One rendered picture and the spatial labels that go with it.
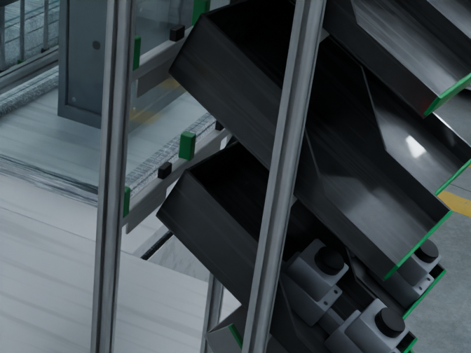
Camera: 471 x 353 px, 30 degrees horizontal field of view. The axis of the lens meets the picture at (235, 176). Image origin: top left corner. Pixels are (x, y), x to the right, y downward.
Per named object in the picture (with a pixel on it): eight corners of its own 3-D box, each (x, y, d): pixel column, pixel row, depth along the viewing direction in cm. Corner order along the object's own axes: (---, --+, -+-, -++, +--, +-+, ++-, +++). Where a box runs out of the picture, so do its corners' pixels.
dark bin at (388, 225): (439, 226, 88) (486, 178, 83) (383, 283, 78) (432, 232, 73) (242, 41, 93) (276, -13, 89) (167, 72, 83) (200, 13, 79)
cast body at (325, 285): (329, 307, 94) (364, 269, 89) (310, 328, 90) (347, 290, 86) (270, 253, 95) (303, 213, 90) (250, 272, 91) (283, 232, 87)
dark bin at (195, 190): (405, 351, 95) (446, 314, 91) (350, 417, 85) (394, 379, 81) (226, 173, 101) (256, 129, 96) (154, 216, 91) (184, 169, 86)
